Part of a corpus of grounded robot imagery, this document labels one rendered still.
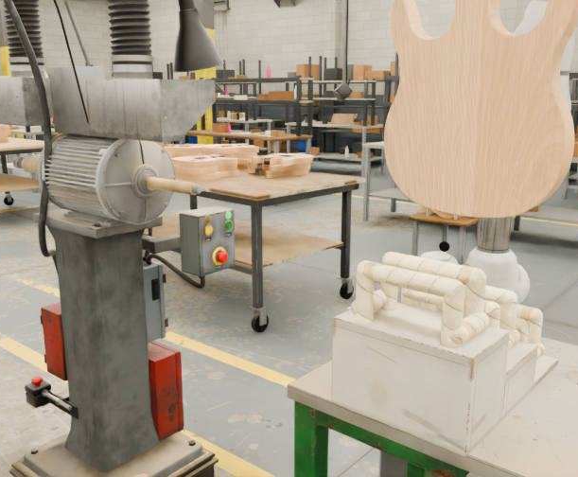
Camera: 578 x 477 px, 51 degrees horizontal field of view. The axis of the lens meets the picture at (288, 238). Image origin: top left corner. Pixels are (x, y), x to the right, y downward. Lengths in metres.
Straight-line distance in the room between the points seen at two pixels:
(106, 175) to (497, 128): 1.05
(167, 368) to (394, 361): 1.24
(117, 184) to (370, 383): 0.95
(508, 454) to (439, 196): 0.47
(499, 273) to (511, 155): 1.00
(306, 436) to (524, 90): 0.77
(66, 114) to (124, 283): 0.54
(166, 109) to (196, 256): 0.65
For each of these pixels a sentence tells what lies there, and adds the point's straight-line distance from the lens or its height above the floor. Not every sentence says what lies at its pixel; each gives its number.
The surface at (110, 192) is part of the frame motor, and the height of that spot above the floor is 1.23.
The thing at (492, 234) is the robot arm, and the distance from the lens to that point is 2.09.
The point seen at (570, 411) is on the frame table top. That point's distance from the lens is 1.28.
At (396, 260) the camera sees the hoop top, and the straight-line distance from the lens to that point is 1.13.
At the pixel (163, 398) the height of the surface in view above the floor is 0.47.
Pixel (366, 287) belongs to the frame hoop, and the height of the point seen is 1.17.
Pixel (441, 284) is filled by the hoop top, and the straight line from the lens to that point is 1.00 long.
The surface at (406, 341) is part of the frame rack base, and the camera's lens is 1.05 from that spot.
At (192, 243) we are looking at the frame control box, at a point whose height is 1.03.
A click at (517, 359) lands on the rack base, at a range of 1.22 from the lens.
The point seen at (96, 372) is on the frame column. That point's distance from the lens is 2.05.
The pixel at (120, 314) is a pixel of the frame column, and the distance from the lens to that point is 2.03.
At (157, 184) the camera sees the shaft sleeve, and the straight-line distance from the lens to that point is 1.73.
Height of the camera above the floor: 1.50
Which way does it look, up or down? 14 degrees down
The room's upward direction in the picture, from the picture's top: straight up
